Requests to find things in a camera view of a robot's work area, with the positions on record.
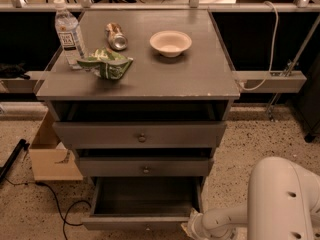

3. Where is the metal railing frame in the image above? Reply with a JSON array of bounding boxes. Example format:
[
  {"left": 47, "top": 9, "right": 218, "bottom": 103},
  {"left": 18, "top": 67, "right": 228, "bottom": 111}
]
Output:
[{"left": 0, "top": 0, "right": 320, "bottom": 95}]

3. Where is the green chip bag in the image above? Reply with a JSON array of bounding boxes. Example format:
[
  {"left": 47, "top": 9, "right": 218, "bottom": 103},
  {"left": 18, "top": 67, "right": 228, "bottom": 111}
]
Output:
[{"left": 77, "top": 48, "right": 133, "bottom": 80}]

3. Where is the crushed metal can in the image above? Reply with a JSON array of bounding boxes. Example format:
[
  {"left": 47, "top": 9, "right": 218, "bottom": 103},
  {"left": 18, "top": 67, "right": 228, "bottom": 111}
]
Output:
[{"left": 106, "top": 23, "right": 128, "bottom": 51}]

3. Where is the grey bottom drawer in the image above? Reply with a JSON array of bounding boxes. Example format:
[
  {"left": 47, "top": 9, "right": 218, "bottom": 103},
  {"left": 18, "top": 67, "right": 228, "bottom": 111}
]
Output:
[{"left": 82, "top": 177, "right": 202, "bottom": 231}]

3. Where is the grey middle drawer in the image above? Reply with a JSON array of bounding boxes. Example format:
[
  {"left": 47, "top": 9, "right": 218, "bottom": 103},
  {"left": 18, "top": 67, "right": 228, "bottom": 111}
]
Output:
[{"left": 76, "top": 157, "right": 213, "bottom": 177}]

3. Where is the grey top drawer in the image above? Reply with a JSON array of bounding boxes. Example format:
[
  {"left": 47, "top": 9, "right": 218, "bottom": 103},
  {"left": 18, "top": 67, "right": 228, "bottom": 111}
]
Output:
[{"left": 53, "top": 122, "right": 226, "bottom": 149}]

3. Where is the clear plastic water bottle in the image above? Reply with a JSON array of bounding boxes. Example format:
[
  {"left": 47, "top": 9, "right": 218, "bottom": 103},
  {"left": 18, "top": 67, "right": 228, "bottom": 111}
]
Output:
[{"left": 54, "top": 0, "right": 87, "bottom": 70}]

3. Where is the cardboard box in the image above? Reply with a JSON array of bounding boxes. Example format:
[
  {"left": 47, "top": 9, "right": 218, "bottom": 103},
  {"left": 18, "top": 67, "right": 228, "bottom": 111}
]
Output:
[{"left": 29, "top": 112, "right": 83, "bottom": 181}]

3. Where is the black object on rail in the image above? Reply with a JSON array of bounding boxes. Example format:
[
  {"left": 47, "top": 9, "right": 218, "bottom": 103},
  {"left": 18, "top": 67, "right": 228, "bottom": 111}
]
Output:
[{"left": 0, "top": 63, "right": 30, "bottom": 80}]

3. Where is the white paper bowl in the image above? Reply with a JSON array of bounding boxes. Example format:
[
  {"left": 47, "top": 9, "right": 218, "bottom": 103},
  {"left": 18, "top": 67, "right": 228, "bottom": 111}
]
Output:
[{"left": 149, "top": 31, "right": 192, "bottom": 58}]

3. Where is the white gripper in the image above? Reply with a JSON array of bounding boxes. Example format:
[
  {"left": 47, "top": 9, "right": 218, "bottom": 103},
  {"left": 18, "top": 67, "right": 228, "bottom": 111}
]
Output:
[{"left": 181, "top": 208, "right": 206, "bottom": 240}]

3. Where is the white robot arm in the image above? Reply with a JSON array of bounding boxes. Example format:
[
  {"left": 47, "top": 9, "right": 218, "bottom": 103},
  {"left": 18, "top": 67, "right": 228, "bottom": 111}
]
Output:
[{"left": 181, "top": 157, "right": 320, "bottom": 240}]

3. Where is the white hanging cable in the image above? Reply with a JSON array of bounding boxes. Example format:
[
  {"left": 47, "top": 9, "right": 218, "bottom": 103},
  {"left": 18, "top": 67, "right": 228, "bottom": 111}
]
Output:
[{"left": 238, "top": 0, "right": 280, "bottom": 92}]

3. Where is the black pole on floor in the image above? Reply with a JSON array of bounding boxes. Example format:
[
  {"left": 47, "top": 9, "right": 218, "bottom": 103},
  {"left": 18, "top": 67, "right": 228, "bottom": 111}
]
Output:
[{"left": 0, "top": 139, "right": 29, "bottom": 183}]

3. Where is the grey drawer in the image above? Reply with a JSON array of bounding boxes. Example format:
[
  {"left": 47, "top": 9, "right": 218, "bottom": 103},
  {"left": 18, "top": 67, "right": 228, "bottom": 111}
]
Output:
[
  {"left": 76, "top": 157, "right": 213, "bottom": 177},
  {"left": 82, "top": 177, "right": 202, "bottom": 231},
  {"left": 53, "top": 122, "right": 226, "bottom": 149}
]

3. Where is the black floor cable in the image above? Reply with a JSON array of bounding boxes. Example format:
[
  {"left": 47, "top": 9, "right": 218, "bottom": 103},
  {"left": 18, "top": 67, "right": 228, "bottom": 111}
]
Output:
[{"left": 4, "top": 177, "right": 94, "bottom": 240}]

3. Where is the grey drawer cabinet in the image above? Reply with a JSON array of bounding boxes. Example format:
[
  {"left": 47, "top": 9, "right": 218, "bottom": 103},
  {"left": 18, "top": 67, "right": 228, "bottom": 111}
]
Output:
[{"left": 35, "top": 9, "right": 241, "bottom": 198}]

